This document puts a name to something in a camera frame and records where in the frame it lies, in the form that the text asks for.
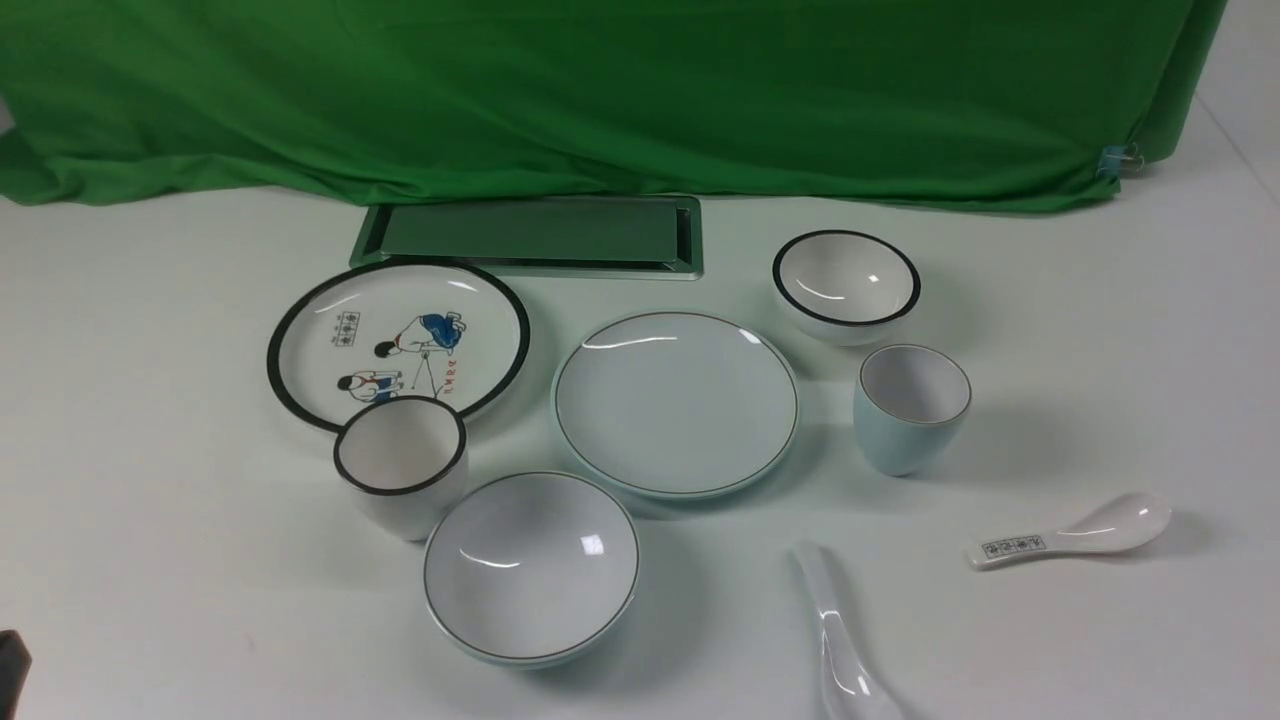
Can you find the green backdrop cloth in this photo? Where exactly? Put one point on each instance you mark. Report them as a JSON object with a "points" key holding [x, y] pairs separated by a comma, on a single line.
{"points": [[999, 106]]}

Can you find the black-rimmed white cup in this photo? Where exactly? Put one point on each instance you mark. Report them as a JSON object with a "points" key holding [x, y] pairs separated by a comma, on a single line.
{"points": [[405, 463]]}

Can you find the illustrated black-rimmed plate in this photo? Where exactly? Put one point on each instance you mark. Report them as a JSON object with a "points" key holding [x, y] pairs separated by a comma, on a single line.
{"points": [[406, 327]]}

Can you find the blue binder clip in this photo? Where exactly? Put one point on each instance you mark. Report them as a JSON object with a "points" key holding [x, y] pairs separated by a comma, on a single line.
{"points": [[1120, 160]]}

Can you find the black-rimmed white bowl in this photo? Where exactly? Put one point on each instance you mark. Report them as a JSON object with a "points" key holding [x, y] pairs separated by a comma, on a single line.
{"points": [[845, 288]]}

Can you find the pale blue cup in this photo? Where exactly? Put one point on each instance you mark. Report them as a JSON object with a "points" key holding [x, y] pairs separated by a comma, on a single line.
{"points": [[909, 402]]}

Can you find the plain white spoon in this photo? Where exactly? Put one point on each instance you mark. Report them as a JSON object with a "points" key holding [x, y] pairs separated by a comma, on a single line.
{"points": [[847, 690]]}

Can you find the white spoon with pattern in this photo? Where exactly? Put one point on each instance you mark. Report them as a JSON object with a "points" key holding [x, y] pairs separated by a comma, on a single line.
{"points": [[1121, 525]]}

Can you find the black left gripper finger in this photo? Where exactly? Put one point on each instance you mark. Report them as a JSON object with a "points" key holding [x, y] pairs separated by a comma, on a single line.
{"points": [[15, 664]]}

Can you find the pale blue bowl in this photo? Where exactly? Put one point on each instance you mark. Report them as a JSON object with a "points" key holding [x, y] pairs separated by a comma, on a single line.
{"points": [[532, 570]]}

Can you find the pale blue plate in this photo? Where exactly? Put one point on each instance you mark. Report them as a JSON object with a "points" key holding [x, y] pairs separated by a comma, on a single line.
{"points": [[676, 405]]}

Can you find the metal cable grommet tray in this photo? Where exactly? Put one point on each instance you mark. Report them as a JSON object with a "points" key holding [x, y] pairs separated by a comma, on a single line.
{"points": [[647, 237]]}

